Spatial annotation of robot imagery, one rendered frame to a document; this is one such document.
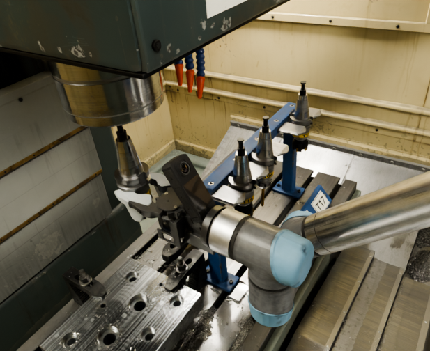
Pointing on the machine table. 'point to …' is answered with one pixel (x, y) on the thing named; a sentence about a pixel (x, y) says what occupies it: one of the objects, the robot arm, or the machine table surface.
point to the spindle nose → (105, 95)
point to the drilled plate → (169, 324)
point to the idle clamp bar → (173, 253)
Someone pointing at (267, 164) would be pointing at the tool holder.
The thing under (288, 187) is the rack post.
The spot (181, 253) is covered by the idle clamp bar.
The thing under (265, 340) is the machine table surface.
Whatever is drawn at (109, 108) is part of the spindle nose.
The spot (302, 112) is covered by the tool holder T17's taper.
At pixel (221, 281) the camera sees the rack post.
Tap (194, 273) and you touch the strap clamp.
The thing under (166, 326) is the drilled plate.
